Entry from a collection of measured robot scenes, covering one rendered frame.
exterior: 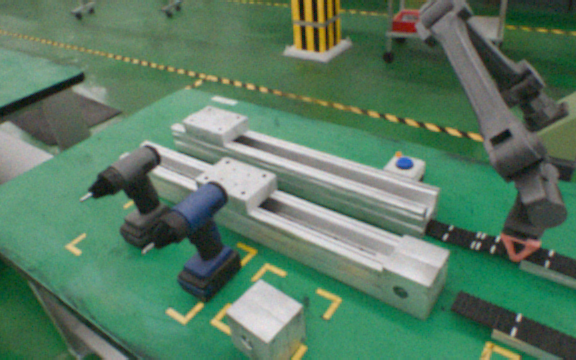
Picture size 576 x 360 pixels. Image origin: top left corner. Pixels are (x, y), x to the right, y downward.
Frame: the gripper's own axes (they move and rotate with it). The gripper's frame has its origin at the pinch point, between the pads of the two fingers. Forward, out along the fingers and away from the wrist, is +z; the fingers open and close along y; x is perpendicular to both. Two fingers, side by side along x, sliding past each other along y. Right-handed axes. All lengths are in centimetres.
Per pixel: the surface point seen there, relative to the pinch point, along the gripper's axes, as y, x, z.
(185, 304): 46, -51, 3
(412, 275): 23.1, -13.2, -6.4
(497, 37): -285, -74, 54
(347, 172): -2.2, -41.2, -3.7
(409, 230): 5.0, -21.3, 0.8
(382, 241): 16.7, -22.2, -5.0
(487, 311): 18.7, -0.6, -0.3
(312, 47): -254, -225, 72
